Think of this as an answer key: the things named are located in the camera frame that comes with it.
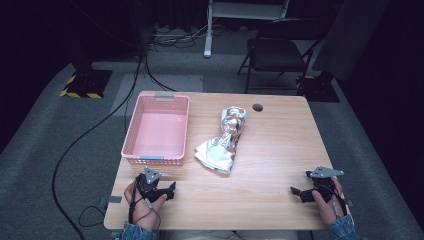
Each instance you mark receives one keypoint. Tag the person's left hand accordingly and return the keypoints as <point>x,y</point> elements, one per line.
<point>146,211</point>

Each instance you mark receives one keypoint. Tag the black folding chair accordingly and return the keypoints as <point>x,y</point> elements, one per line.
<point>273,53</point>

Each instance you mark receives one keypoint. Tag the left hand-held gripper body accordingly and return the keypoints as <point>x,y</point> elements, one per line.
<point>150,186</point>

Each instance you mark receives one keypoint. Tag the grey tape strip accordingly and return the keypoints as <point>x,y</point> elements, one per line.
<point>113,199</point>

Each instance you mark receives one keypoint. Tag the person's right hand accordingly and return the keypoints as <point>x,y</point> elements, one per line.
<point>328,208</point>

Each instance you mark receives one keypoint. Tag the pink plastic basket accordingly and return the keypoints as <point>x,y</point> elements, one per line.
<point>160,130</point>

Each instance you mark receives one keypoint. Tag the grey hanging cloth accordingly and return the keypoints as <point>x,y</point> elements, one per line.
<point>350,36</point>

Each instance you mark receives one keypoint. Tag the white metal stand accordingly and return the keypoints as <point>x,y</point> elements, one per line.
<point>208,33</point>

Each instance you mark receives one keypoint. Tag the black base yellow striped tape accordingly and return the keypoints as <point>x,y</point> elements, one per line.
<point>88,83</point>
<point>318,90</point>

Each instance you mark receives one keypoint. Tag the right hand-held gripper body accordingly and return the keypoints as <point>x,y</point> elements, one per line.
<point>324,186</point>

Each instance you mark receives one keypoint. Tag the silver foil bag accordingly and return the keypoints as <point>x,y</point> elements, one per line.
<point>223,146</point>

